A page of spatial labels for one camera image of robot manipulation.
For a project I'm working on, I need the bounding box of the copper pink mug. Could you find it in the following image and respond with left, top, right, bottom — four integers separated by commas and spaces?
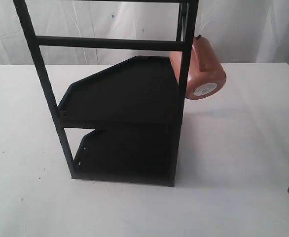
169, 37, 228, 101

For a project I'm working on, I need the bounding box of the white backdrop curtain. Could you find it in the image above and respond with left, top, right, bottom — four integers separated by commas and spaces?
0, 0, 289, 65

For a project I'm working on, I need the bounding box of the black metal shelf rack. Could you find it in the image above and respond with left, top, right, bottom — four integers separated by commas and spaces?
14, 0, 199, 187

